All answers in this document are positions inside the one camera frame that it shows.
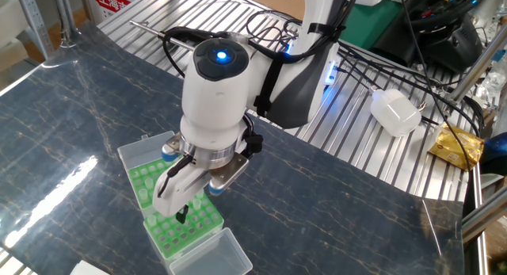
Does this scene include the silver wrist camera blue caps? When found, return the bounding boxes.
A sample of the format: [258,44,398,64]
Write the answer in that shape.
[160,132,250,197]

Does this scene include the grey slotted angle post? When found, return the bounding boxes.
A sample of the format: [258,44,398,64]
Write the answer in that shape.
[15,0,55,60]

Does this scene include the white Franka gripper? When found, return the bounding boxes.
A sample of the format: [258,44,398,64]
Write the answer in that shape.
[152,166,211,224]

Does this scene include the aluminium frame post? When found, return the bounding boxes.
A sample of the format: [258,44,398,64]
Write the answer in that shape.
[447,29,507,105]

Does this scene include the thick black cable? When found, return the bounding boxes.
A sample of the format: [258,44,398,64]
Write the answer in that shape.
[334,40,482,137]

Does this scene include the translucent tip box green rack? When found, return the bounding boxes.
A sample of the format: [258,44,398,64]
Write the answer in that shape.
[117,130,204,220]
[143,187,254,275]

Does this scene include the black velcro strap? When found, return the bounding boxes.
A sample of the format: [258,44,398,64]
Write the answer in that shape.
[253,52,286,117]
[307,23,345,36]

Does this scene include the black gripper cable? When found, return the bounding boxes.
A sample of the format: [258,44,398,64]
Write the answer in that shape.
[157,154,195,199]

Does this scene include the aluminium frame rail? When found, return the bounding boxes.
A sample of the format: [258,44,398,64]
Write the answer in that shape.
[461,187,507,275]

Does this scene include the white paper sheet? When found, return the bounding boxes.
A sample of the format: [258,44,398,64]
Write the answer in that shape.
[69,260,110,275]

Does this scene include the gold foil packet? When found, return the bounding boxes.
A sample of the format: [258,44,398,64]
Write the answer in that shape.
[426,122,486,172]

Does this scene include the green cloth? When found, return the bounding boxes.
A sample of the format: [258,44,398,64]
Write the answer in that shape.
[340,0,415,51]

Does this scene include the white plastic bottle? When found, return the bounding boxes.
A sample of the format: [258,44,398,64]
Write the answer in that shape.
[368,86,423,139]

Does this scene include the thin black cable loop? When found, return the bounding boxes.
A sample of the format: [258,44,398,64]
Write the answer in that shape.
[246,10,302,46]

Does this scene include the metal rod tool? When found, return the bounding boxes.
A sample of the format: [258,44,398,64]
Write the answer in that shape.
[129,20,195,52]

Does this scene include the red white printed box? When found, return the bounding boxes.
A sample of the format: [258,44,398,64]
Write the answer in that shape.
[93,0,151,25]

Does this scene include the dark blue round object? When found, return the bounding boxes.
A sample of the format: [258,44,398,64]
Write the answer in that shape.
[481,132,507,177]

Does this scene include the dark marble pattern mat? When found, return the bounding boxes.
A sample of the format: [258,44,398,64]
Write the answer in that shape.
[0,21,465,275]

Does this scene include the black racing wheel controller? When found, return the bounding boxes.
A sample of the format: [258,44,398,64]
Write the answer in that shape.
[410,0,485,74]

